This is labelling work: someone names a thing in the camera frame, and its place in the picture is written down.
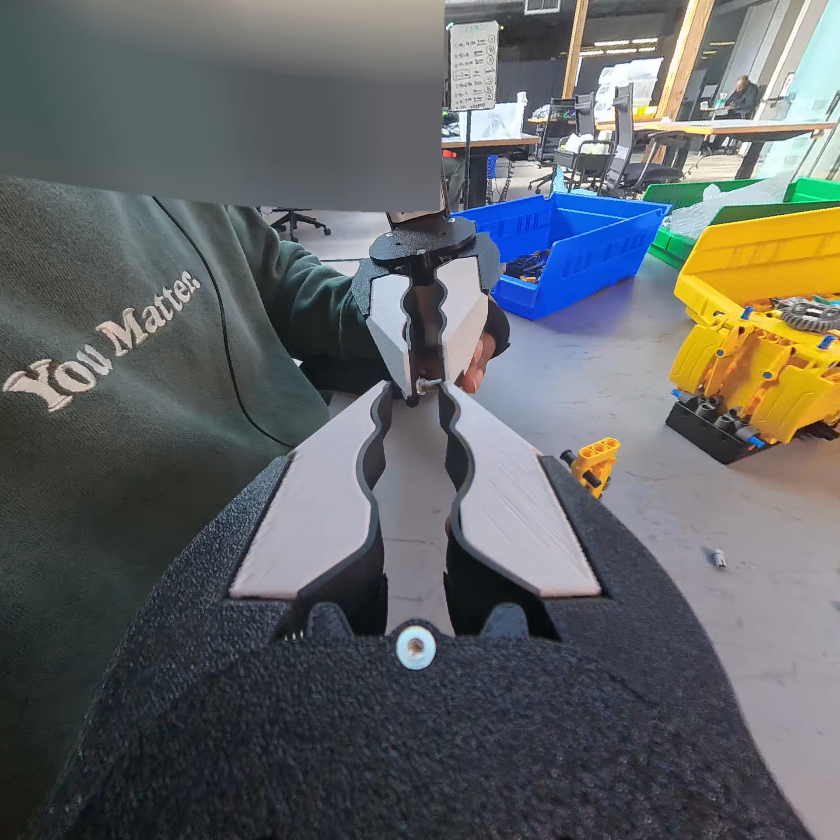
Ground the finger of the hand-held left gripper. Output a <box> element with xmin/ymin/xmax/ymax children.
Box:
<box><xmin>437</xmin><ymin>257</ymin><xmax>491</xmax><ymax>388</ymax></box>
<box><xmin>365</xmin><ymin>273</ymin><xmax>419</xmax><ymax>401</ymax></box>

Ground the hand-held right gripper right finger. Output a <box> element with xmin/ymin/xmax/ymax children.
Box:
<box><xmin>438</xmin><ymin>382</ymin><xmax>603</xmax><ymax>636</ymax></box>

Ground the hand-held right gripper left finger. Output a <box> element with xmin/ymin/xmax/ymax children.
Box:
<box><xmin>230</xmin><ymin>382</ymin><xmax>395</xmax><ymax>636</ymax></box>

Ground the black lego pin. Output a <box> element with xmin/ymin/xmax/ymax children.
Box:
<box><xmin>559</xmin><ymin>449</ymin><xmax>604</xmax><ymax>490</ymax></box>

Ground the yellow lego panel piece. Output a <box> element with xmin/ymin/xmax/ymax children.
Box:
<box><xmin>560</xmin><ymin>437</ymin><xmax>622</xmax><ymax>500</ymax></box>

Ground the yellow lego vehicle model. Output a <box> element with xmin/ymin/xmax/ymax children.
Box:
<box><xmin>665</xmin><ymin>296</ymin><xmax>840</xmax><ymax>466</ymax></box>

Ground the person's left hand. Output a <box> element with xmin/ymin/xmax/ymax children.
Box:
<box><xmin>456</xmin><ymin>298</ymin><xmax>512</xmax><ymax>395</ymax></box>

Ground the dark blue yellow object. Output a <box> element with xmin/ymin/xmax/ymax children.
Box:
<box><xmin>501</xmin><ymin>248</ymin><xmax>551</xmax><ymax>285</ymax></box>

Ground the cluttered office desk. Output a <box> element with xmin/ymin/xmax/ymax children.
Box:
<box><xmin>442</xmin><ymin>130</ymin><xmax>543</xmax><ymax>208</ymax></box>

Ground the black office chair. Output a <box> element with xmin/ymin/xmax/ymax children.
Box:
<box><xmin>600</xmin><ymin>84</ymin><xmax>687</xmax><ymax>195</ymax></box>
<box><xmin>269</xmin><ymin>208</ymin><xmax>333</xmax><ymax>244</ymax></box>

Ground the blue plastic bin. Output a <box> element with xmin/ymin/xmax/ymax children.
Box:
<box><xmin>452</xmin><ymin>191</ymin><xmax>674</xmax><ymax>322</ymax></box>

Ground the black utility cart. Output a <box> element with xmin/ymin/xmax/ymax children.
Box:
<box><xmin>553</xmin><ymin>137</ymin><xmax>615</xmax><ymax>192</ymax></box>

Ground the white board on stand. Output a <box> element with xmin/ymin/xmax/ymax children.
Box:
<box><xmin>448</xmin><ymin>20</ymin><xmax>500</xmax><ymax>212</ymax></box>

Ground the person's green sweatshirt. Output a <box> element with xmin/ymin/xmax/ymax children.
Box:
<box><xmin>0</xmin><ymin>175</ymin><xmax>389</xmax><ymax>840</ymax></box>

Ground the green plastic bin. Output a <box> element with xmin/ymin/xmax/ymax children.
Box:
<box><xmin>646</xmin><ymin>176</ymin><xmax>840</xmax><ymax>272</ymax></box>
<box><xmin>642</xmin><ymin>180</ymin><xmax>763</xmax><ymax>211</ymax></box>

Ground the clear bubble wrap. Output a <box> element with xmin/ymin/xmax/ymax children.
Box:
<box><xmin>668</xmin><ymin>173</ymin><xmax>795</xmax><ymax>241</ymax></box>

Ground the wooden office desk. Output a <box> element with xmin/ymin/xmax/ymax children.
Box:
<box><xmin>593</xmin><ymin>117</ymin><xmax>840</xmax><ymax>182</ymax></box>

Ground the large yellow plastic bin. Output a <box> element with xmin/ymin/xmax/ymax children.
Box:
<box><xmin>674</xmin><ymin>206</ymin><xmax>840</xmax><ymax>330</ymax></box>

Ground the black drawstring cord with bead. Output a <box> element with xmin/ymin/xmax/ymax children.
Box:
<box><xmin>154</xmin><ymin>196</ymin><xmax>297</xmax><ymax>454</ymax></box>

